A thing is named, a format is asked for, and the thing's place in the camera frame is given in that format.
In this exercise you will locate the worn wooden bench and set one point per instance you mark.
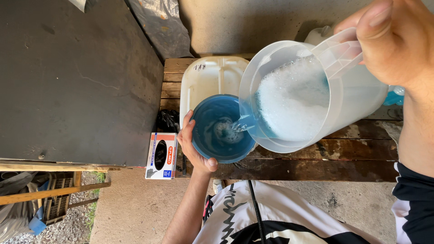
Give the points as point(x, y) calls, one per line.
point(339, 162)

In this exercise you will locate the translucent plastic pitcher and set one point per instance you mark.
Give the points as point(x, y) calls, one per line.
point(352, 98)

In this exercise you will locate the foamy blue liquid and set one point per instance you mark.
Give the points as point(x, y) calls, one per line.
point(293, 101)

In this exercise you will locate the clear plastic sheet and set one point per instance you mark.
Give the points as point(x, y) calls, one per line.
point(159, 27)

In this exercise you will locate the blue tape strip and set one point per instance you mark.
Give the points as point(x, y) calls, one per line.
point(37, 223)

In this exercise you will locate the grey plastic bag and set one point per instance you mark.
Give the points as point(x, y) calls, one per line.
point(15, 206)

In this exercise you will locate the person's right hand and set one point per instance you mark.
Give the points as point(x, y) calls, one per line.
point(403, 44)

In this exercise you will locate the white shoe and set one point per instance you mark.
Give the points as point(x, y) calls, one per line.
point(218, 185)

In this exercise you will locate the white and black shirt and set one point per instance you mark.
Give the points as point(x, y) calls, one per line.
point(237, 206)

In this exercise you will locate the white plastic jug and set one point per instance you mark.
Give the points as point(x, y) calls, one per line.
point(318, 35)

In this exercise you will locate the silver foil sheet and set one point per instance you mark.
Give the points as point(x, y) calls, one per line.
point(81, 5)

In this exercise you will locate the white box of black gloves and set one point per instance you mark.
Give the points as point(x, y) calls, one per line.
point(162, 156)

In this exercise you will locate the white plastic jerrycan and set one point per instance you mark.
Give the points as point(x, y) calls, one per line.
point(206, 79)

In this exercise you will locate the black plastic bag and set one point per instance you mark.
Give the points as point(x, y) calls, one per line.
point(168, 120)

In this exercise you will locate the wooden slat crate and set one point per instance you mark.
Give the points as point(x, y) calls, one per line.
point(57, 203)

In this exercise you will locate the person's left hand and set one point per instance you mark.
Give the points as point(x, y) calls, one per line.
point(190, 149)

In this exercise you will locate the blue plastic funnel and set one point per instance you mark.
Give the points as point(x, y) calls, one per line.
point(210, 115)

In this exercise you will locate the long wooden plank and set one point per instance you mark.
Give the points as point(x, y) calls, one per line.
point(51, 192)

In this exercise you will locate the blue plastic bottle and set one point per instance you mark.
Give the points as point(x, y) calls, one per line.
point(394, 96)

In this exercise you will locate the dark grey board table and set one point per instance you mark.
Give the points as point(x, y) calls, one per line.
point(74, 84)

